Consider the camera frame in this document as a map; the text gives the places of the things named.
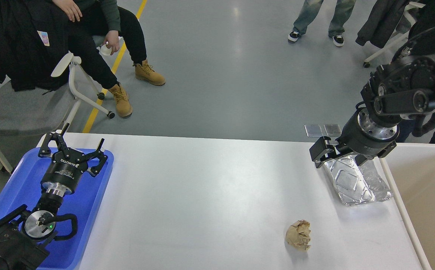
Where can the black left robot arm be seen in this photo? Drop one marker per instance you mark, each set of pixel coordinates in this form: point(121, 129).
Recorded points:
point(24, 234)

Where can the seated person in black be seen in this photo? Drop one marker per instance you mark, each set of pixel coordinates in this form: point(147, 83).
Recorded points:
point(105, 18)

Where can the white chair with jacket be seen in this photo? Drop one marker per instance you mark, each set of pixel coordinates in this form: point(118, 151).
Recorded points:
point(400, 34)

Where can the metal floor plate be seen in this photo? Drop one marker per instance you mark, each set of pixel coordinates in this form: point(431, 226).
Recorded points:
point(313, 130)
point(332, 130)

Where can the crumpled brown paper ball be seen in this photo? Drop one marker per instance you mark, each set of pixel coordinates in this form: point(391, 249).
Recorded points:
point(298, 235)

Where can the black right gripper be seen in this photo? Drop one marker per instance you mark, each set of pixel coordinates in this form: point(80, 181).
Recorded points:
point(361, 135)

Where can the blue plastic tray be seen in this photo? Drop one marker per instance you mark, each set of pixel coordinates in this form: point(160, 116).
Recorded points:
point(23, 187)

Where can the right metal floor plate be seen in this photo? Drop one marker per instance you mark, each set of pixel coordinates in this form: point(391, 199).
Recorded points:
point(332, 130)

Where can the grey office chair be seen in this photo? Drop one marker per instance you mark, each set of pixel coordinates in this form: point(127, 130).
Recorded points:
point(37, 111)

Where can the beige plastic bin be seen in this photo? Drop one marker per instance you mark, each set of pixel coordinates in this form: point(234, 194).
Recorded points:
point(412, 166)

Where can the silver foil tray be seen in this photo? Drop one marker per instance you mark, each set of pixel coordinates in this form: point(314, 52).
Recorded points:
point(356, 184)

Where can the white paper cup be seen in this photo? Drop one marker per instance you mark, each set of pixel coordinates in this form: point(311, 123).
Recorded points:
point(105, 51)

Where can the black jacket on chair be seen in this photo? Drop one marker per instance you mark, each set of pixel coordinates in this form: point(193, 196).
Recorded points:
point(33, 39)

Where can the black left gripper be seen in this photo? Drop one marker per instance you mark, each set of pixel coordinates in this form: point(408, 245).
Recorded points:
point(63, 169)

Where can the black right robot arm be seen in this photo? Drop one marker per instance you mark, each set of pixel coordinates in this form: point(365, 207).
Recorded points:
point(403, 89)

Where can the left metal floor plate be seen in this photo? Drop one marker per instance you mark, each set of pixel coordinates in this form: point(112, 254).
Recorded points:
point(313, 130)

